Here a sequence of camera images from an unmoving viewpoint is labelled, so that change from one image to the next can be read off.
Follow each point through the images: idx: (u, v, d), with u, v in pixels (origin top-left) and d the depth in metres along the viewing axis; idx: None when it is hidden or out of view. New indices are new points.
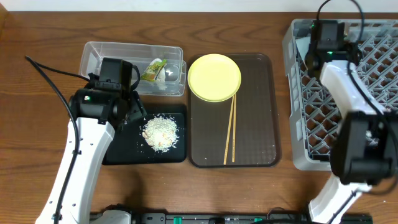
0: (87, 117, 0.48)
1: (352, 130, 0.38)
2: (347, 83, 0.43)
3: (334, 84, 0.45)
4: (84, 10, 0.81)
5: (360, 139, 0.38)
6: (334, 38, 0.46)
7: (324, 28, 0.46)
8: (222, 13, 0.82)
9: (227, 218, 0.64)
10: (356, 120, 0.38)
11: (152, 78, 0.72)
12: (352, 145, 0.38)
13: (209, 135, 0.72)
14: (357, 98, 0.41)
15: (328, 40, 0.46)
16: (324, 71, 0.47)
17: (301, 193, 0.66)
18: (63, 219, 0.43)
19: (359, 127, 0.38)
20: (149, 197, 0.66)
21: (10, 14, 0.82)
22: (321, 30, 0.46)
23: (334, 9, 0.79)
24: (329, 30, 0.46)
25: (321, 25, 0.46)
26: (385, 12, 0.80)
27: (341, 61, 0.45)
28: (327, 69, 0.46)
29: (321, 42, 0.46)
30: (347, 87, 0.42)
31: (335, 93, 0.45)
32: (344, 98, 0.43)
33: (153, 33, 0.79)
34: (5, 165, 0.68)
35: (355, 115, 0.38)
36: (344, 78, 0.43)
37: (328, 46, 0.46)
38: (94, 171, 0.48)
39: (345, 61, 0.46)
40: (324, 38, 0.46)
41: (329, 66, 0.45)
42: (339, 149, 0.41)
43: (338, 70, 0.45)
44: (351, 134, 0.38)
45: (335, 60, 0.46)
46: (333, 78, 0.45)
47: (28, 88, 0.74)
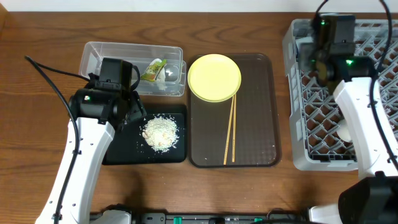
0: (87, 117, 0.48)
1: (370, 199, 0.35)
2: (369, 121, 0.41)
3: (353, 113, 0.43)
4: (84, 10, 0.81)
5: (377, 205, 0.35)
6: (348, 40, 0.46)
7: (338, 26, 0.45)
8: (222, 13, 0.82)
9: (227, 218, 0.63)
10: (376, 188, 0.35)
11: (152, 78, 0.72)
12: (367, 210, 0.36)
13: (209, 135, 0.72)
14: (379, 148, 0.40)
15: (341, 42, 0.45)
16: (343, 95, 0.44)
17: (301, 194, 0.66)
18: (62, 219, 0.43)
19: (379, 196, 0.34)
20: (149, 197, 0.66)
21: (10, 14, 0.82)
22: (335, 30, 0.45)
23: (333, 9, 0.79)
24: (344, 29, 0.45)
25: (337, 21, 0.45)
26: (384, 12, 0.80)
27: (365, 81, 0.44)
28: (344, 91, 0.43)
29: (337, 43, 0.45)
30: (367, 126, 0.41)
31: (352, 123, 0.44)
32: (362, 138, 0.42)
33: (153, 33, 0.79)
34: (5, 165, 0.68)
35: (374, 183, 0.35)
36: (367, 114, 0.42)
37: (342, 50, 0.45)
38: (94, 172, 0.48)
39: (368, 79, 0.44)
40: (339, 40, 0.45)
41: (351, 93, 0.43)
42: (352, 204, 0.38)
43: (361, 100, 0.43)
44: (368, 202, 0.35)
45: (356, 80, 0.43)
46: (352, 108, 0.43)
47: (28, 88, 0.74)
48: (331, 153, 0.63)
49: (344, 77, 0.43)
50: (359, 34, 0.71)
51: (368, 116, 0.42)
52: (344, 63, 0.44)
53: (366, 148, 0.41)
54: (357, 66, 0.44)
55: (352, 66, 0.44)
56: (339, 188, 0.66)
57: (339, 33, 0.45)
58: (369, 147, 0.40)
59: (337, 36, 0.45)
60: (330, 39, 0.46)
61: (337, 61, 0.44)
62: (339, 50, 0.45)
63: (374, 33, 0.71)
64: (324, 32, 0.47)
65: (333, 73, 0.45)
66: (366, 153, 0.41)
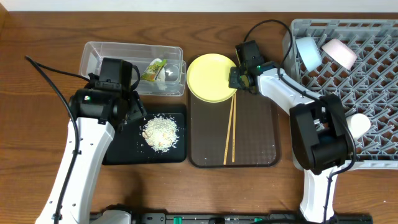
0: (87, 117, 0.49)
1: (300, 123, 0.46)
2: (281, 86, 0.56)
3: (273, 89, 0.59)
4: (84, 10, 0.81)
5: (310, 127, 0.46)
6: (257, 56, 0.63)
7: (245, 50, 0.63)
8: (222, 13, 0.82)
9: (227, 218, 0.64)
10: (300, 114, 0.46)
11: (152, 78, 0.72)
12: (306, 135, 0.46)
13: (209, 135, 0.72)
14: (293, 95, 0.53)
15: (252, 58, 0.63)
16: (262, 81, 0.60)
17: (301, 193, 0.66)
18: (63, 219, 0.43)
19: (303, 118, 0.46)
20: (149, 197, 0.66)
21: (9, 13, 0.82)
22: (244, 52, 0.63)
23: (331, 9, 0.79)
24: (251, 50, 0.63)
25: (244, 48, 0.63)
26: (384, 12, 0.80)
27: (272, 70, 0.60)
28: (262, 81, 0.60)
29: (249, 61, 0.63)
30: (283, 89, 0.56)
31: (277, 96, 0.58)
32: (285, 98, 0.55)
33: (153, 33, 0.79)
34: (5, 165, 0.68)
35: (297, 110, 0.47)
36: (278, 84, 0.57)
37: (254, 63, 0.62)
38: (94, 170, 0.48)
39: (274, 68, 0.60)
40: (249, 57, 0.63)
41: (264, 79, 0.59)
42: (299, 142, 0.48)
43: (272, 79, 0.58)
44: (301, 127, 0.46)
45: (265, 71, 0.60)
46: (270, 86, 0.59)
47: (28, 88, 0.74)
48: None
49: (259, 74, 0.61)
50: (359, 34, 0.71)
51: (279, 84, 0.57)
52: (254, 68, 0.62)
53: (288, 101, 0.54)
54: (265, 66, 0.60)
55: (262, 67, 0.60)
56: (340, 188, 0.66)
57: (247, 53, 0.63)
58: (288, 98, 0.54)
59: (247, 55, 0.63)
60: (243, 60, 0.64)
61: (249, 70, 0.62)
62: (251, 64, 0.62)
63: (374, 33, 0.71)
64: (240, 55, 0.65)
65: (252, 79, 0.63)
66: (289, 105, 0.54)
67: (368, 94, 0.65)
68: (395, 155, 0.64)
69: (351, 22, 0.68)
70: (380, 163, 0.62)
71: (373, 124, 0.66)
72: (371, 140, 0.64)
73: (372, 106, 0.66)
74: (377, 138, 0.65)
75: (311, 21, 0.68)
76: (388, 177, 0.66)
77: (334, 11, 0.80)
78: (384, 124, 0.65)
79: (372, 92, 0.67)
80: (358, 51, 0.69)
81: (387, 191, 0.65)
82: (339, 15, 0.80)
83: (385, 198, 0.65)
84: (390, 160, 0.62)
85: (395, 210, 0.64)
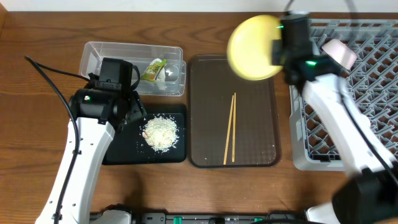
0: (87, 117, 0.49)
1: (364, 196, 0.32)
2: (341, 116, 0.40)
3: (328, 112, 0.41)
4: (84, 10, 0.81)
5: (371, 203, 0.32)
6: (308, 41, 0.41)
7: (293, 30, 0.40)
8: (222, 13, 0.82)
9: (227, 218, 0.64)
10: (364, 183, 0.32)
11: (152, 78, 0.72)
12: (362, 212, 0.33)
13: (209, 135, 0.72)
14: (357, 143, 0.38)
15: (300, 44, 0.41)
16: (313, 95, 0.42)
17: (301, 194, 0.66)
18: (63, 219, 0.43)
19: (368, 189, 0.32)
20: (149, 197, 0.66)
21: (9, 13, 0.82)
22: (291, 35, 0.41)
23: (331, 9, 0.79)
24: (302, 32, 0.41)
25: (290, 28, 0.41)
26: (384, 12, 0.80)
27: (329, 76, 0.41)
28: (313, 93, 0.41)
29: (296, 47, 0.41)
30: (342, 124, 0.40)
31: (331, 126, 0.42)
32: (341, 139, 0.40)
33: (153, 33, 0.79)
34: (5, 165, 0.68)
35: (363, 180, 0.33)
36: (339, 111, 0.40)
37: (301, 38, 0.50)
38: (94, 170, 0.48)
39: (331, 75, 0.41)
40: (298, 43, 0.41)
41: (319, 93, 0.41)
42: (346, 208, 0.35)
43: (331, 99, 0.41)
44: (361, 202, 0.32)
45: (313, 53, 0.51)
46: (327, 109, 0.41)
47: (28, 88, 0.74)
48: (331, 153, 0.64)
49: (310, 78, 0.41)
50: (359, 34, 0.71)
51: (339, 111, 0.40)
52: (305, 65, 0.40)
53: (346, 144, 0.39)
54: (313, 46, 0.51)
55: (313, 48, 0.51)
56: None
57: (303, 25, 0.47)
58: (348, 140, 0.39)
59: (296, 37, 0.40)
60: (286, 44, 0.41)
61: None
62: (300, 53, 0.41)
63: (374, 33, 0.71)
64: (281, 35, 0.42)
65: None
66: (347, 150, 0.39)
67: (368, 94, 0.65)
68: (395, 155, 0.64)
69: (351, 22, 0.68)
70: None
71: (374, 124, 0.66)
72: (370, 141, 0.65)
73: (372, 106, 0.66)
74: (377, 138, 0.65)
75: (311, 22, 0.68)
76: None
77: (334, 11, 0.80)
78: (384, 124, 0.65)
79: (372, 92, 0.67)
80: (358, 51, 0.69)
81: None
82: (339, 15, 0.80)
83: None
84: None
85: None
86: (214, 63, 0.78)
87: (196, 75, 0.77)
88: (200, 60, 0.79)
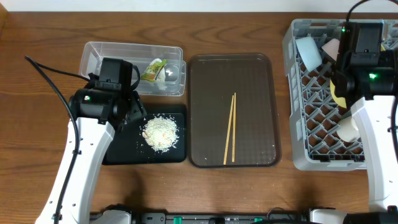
0: (87, 117, 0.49)
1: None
2: (385, 142, 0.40)
3: (370, 134, 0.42)
4: (84, 10, 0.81)
5: None
6: (370, 51, 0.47)
7: (361, 33, 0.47)
8: (222, 13, 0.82)
9: (227, 218, 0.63)
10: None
11: (152, 78, 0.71)
12: None
13: (209, 135, 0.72)
14: (393, 175, 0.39)
15: (363, 51, 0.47)
16: (363, 112, 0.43)
17: (301, 193, 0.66)
18: (62, 219, 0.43)
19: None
20: (149, 197, 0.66)
21: (9, 13, 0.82)
22: (357, 38, 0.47)
23: (332, 9, 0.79)
24: (368, 40, 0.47)
25: (359, 29, 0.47)
26: (384, 12, 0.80)
27: (387, 98, 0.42)
28: (364, 109, 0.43)
29: (358, 53, 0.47)
30: (383, 150, 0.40)
31: (367, 147, 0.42)
32: (376, 164, 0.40)
33: (153, 33, 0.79)
34: (5, 165, 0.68)
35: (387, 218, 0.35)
36: (385, 137, 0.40)
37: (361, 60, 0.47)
38: (94, 171, 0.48)
39: (391, 96, 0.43)
40: (360, 51, 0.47)
41: (370, 114, 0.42)
42: None
43: (380, 123, 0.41)
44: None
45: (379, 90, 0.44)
46: (370, 130, 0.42)
47: (28, 88, 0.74)
48: (331, 153, 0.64)
49: (365, 89, 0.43)
50: None
51: (387, 139, 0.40)
52: (365, 75, 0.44)
53: (379, 175, 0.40)
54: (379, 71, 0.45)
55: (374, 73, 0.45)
56: (339, 188, 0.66)
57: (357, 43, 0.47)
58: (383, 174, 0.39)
59: (361, 44, 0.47)
60: (351, 47, 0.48)
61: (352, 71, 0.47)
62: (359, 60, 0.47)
63: None
64: (345, 39, 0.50)
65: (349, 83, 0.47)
66: (379, 181, 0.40)
67: None
68: None
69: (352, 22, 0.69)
70: None
71: None
72: None
73: None
74: None
75: (311, 21, 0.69)
76: None
77: (334, 11, 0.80)
78: None
79: None
80: None
81: None
82: (339, 15, 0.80)
83: None
84: None
85: None
86: (214, 63, 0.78)
87: (197, 75, 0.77)
88: (200, 60, 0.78)
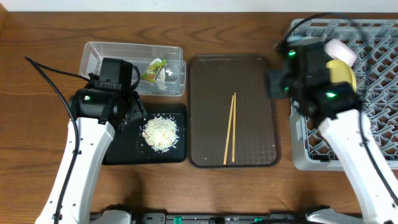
0: (87, 117, 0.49)
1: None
2: (361, 158, 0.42)
3: (346, 153, 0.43)
4: (84, 10, 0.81)
5: None
6: (321, 68, 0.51)
7: (308, 56, 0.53)
8: (222, 13, 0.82)
9: (227, 218, 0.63)
10: None
11: (152, 78, 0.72)
12: None
13: (209, 134, 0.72)
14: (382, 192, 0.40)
15: (315, 71, 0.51)
16: (331, 132, 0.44)
17: (302, 193, 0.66)
18: (62, 219, 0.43)
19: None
20: (149, 197, 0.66)
21: (9, 13, 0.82)
22: (306, 61, 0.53)
23: (333, 9, 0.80)
24: (314, 61, 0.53)
25: (305, 52, 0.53)
26: (385, 12, 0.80)
27: (351, 112, 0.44)
28: (331, 127, 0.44)
29: (311, 75, 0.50)
30: (362, 166, 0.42)
31: (345, 163, 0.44)
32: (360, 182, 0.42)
33: (153, 33, 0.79)
34: (5, 165, 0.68)
35: None
36: (360, 152, 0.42)
37: (316, 79, 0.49)
38: (94, 171, 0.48)
39: (354, 110, 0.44)
40: (313, 71, 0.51)
41: (339, 133, 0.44)
42: None
43: (352, 139, 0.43)
44: None
45: (341, 114, 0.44)
46: (344, 149, 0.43)
47: (28, 88, 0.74)
48: (331, 152, 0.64)
49: (328, 108, 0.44)
50: (359, 34, 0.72)
51: (362, 155, 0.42)
52: (323, 94, 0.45)
53: (367, 195, 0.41)
54: (339, 89, 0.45)
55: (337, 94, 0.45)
56: (339, 188, 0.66)
57: (309, 65, 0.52)
58: (370, 192, 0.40)
59: (311, 66, 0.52)
60: (303, 68, 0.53)
61: (313, 93, 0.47)
62: (314, 80, 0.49)
63: (374, 33, 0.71)
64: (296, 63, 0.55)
65: (314, 107, 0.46)
66: (367, 197, 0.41)
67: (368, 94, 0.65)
68: (395, 155, 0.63)
69: (351, 22, 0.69)
70: None
71: (373, 124, 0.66)
72: None
73: (372, 106, 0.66)
74: (377, 138, 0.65)
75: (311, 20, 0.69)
76: None
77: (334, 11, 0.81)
78: (384, 124, 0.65)
79: (372, 92, 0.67)
80: (358, 51, 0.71)
81: None
82: None
83: None
84: (390, 161, 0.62)
85: None
86: (214, 63, 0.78)
87: (197, 76, 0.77)
88: (200, 60, 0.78)
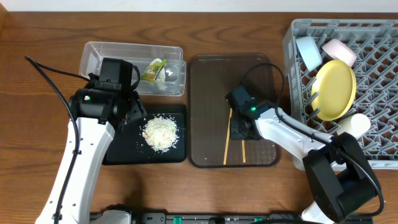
0: (87, 117, 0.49)
1: (316, 172, 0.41)
2: (283, 127, 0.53)
3: (275, 133, 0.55)
4: (84, 10, 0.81)
5: (331, 176, 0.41)
6: (249, 99, 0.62)
7: (236, 96, 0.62)
8: (222, 12, 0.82)
9: (227, 218, 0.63)
10: (313, 162, 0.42)
11: (152, 78, 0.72)
12: (328, 185, 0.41)
13: (209, 134, 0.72)
14: (301, 139, 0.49)
15: (244, 103, 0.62)
16: (262, 128, 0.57)
17: (301, 193, 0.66)
18: (63, 219, 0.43)
19: (319, 167, 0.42)
20: (149, 197, 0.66)
21: (9, 13, 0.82)
22: (234, 100, 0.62)
23: (333, 9, 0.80)
24: (242, 95, 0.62)
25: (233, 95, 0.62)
26: (385, 12, 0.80)
27: (269, 111, 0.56)
28: (261, 126, 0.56)
29: (242, 106, 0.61)
30: (284, 132, 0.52)
31: (280, 139, 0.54)
32: (290, 142, 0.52)
33: (153, 33, 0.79)
34: (5, 165, 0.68)
35: (310, 159, 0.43)
36: (279, 125, 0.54)
37: (247, 106, 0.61)
38: (94, 170, 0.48)
39: (271, 109, 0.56)
40: (242, 103, 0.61)
41: (263, 126, 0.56)
42: (319, 193, 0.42)
43: (272, 121, 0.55)
44: (319, 178, 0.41)
45: (263, 115, 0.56)
46: (272, 129, 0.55)
47: (29, 88, 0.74)
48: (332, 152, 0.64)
49: (256, 117, 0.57)
50: (359, 34, 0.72)
51: (281, 126, 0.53)
52: (249, 112, 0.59)
53: (296, 145, 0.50)
54: (260, 107, 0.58)
55: (258, 109, 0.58)
56: None
57: (237, 101, 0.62)
58: (295, 142, 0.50)
59: (239, 101, 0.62)
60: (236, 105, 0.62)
61: (245, 114, 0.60)
62: (244, 109, 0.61)
63: (374, 33, 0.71)
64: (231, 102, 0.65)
65: (249, 124, 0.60)
66: (296, 149, 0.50)
67: (368, 94, 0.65)
68: (395, 155, 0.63)
69: (351, 22, 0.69)
70: (380, 163, 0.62)
71: (374, 124, 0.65)
72: (371, 141, 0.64)
73: (372, 106, 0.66)
74: (377, 138, 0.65)
75: (311, 21, 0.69)
76: (388, 177, 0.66)
77: (334, 11, 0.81)
78: (384, 124, 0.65)
79: (372, 92, 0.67)
80: (357, 51, 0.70)
81: (387, 192, 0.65)
82: (340, 15, 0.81)
83: (385, 198, 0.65)
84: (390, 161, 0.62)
85: (395, 210, 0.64)
86: (214, 63, 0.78)
87: (196, 75, 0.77)
88: (200, 60, 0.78)
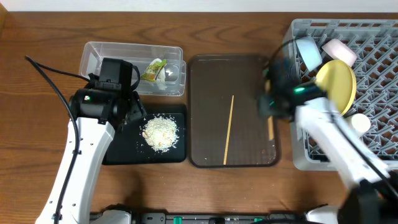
0: (87, 117, 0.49)
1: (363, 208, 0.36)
2: (333, 129, 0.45)
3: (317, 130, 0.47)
4: (84, 10, 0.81)
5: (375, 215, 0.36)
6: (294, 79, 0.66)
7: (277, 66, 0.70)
8: (222, 12, 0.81)
9: (227, 218, 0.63)
10: (364, 195, 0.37)
11: (152, 78, 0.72)
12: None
13: (209, 134, 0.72)
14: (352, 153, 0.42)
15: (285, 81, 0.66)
16: (304, 119, 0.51)
17: (301, 193, 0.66)
18: (62, 219, 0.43)
19: (369, 202, 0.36)
20: (149, 197, 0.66)
21: (9, 13, 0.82)
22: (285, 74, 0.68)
23: (333, 9, 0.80)
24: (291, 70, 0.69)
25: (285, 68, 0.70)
26: (385, 11, 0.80)
27: (319, 101, 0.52)
28: (303, 113, 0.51)
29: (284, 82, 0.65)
30: (332, 136, 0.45)
31: (319, 139, 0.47)
32: (335, 150, 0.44)
33: (153, 33, 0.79)
34: (6, 165, 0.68)
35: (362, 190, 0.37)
36: (329, 127, 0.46)
37: (286, 83, 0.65)
38: (94, 170, 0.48)
39: (320, 99, 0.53)
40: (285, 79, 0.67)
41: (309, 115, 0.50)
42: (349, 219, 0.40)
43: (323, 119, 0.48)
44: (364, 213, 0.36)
45: (312, 104, 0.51)
46: (316, 125, 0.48)
47: (29, 88, 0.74)
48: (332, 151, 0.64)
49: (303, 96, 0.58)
50: (359, 34, 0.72)
51: (331, 128, 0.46)
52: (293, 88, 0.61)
53: (342, 157, 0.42)
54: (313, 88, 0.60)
55: (310, 89, 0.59)
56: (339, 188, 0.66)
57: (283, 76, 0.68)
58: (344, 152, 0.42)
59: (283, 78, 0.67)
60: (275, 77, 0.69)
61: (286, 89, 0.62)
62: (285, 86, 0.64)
63: (374, 33, 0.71)
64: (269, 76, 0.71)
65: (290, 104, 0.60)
66: (342, 160, 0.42)
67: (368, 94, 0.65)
68: (395, 155, 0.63)
69: (351, 22, 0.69)
70: None
71: (373, 124, 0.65)
72: (371, 141, 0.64)
73: (372, 106, 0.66)
74: (377, 138, 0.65)
75: (311, 21, 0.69)
76: None
77: (335, 11, 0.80)
78: (384, 124, 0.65)
79: (372, 92, 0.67)
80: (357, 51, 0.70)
81: None
82: (340, 15, 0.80)
83: None
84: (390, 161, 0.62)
85: None
86: (214, 63, 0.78)
87: (196, 75, 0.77)
88: (200, 60, 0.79)
